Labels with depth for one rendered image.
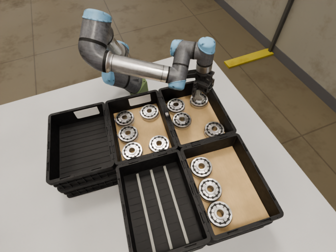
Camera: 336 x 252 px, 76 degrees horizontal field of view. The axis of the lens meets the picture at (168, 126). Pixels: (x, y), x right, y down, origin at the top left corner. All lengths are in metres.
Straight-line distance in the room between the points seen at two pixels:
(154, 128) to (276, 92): 1.82
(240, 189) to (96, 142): 0.76
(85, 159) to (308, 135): 2.04
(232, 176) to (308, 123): 1.61
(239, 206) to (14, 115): 1.49
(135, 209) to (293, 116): 1.97
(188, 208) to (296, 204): 0.56
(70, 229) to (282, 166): 1.13
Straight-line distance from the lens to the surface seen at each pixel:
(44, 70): 3.26
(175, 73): 0.97
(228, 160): 1.13
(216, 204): 1.01
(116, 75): 1.38
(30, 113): 1.73
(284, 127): 2.45
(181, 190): 1.04
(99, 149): 1.19
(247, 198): 1.08
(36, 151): 1.51
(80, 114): 1.29
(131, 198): 1.05
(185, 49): 1.00
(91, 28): 1.01
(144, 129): 1.20
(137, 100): 1.26
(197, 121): 1.23
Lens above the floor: 1.82
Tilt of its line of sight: 55 degrees down
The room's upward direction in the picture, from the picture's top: 3 degrees counter-clockwise
